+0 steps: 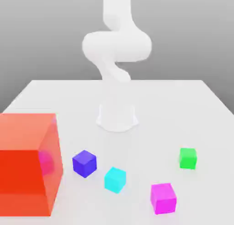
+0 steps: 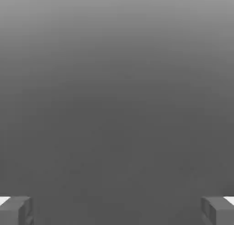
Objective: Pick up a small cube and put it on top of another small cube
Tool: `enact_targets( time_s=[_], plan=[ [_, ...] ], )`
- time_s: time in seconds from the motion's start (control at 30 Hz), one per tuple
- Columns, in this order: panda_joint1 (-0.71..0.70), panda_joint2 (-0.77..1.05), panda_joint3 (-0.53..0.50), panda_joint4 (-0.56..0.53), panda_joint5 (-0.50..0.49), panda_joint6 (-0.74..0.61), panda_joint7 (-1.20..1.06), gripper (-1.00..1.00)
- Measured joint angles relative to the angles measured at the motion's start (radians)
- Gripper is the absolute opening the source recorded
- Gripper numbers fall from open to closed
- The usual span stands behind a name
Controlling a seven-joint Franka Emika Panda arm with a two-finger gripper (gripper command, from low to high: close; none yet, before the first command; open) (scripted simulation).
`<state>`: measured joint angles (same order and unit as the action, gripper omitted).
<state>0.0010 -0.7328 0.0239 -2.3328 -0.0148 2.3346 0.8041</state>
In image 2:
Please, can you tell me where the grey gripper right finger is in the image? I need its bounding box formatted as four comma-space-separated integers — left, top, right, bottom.
200, 195, 234, 225

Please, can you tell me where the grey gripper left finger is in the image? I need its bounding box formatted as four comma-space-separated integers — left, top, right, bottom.
0, 195, 35, 225

